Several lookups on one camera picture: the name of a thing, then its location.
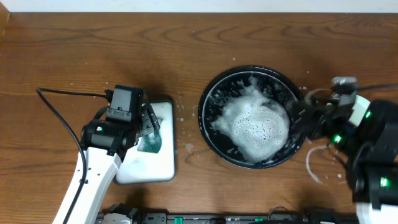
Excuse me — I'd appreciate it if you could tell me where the green sponge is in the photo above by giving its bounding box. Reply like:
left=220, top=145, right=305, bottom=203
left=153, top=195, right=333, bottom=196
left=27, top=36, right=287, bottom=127
left=137, top=131, right=162, bottom=154

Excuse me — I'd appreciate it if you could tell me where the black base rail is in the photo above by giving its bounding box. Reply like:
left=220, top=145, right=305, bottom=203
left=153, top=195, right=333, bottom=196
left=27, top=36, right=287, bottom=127
left=94, top=212, right=359, bottom=224

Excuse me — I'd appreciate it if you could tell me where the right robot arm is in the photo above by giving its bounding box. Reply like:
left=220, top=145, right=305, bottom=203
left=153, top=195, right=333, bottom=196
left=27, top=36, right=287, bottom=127
left=290, top=100, right=397, bottom=223

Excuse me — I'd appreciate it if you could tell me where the black round tray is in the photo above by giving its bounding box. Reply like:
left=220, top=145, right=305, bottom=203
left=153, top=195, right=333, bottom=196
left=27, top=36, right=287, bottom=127
left=198, top=65, right=305, bottom=169

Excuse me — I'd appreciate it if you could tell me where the white rectangular soap tray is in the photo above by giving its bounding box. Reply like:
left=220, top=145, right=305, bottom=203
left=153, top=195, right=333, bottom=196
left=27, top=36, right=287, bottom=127
left=114, top=101, right=175, bottom=185

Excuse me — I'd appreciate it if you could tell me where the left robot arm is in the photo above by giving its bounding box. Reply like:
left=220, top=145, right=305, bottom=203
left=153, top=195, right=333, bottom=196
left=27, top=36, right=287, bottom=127
left=53, top=101, right=175, bottom=223

